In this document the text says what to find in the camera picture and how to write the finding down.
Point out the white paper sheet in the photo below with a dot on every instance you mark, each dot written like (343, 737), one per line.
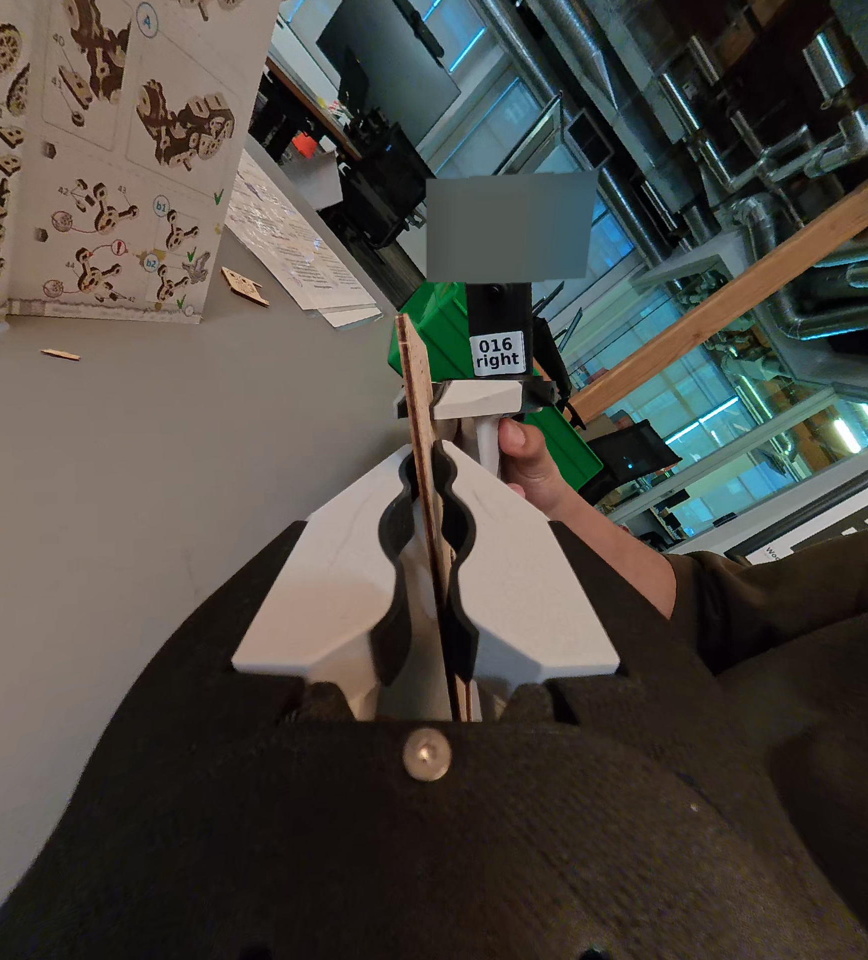
(325, 180)

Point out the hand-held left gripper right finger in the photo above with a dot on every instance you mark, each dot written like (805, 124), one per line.
(546, 592)

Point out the thin wooden sliver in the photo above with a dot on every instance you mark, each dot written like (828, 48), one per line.
(60, 354)

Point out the green plastic bin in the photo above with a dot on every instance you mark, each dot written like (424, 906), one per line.
(441, 337)

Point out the wooden ceiling beam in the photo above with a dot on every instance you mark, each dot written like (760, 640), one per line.
(764, 270)

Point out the person's right forearm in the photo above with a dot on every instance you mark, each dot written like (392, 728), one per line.
(614, 555)

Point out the grey desk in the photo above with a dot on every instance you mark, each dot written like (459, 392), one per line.
(141, 487)

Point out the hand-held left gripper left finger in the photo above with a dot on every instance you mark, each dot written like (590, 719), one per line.
(306, 592)

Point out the cluster of metal ceiling pipes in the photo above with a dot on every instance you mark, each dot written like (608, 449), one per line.
(704, 112)

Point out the large black display screen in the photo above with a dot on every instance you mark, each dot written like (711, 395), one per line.
(396, 60)

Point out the wooden sheet with round holes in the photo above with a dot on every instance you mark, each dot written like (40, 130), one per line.
(422, 450)

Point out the assembly instruction sheet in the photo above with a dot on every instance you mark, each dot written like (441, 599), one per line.
(103, 187)

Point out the person's brown shirt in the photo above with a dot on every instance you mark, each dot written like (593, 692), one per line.
(816, 675)

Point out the framed marker poster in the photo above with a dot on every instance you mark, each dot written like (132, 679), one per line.
(839, 517)

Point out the small square wooden piece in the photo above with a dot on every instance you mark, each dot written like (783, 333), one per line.
(244, 286)

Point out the person's right hand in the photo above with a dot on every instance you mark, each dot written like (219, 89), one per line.
(527, 457)

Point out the clear plastic wrapper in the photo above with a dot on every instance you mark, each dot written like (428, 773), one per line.
(291, 255)

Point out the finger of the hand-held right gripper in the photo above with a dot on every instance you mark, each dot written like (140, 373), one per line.
(479, 399)
(401, 403)

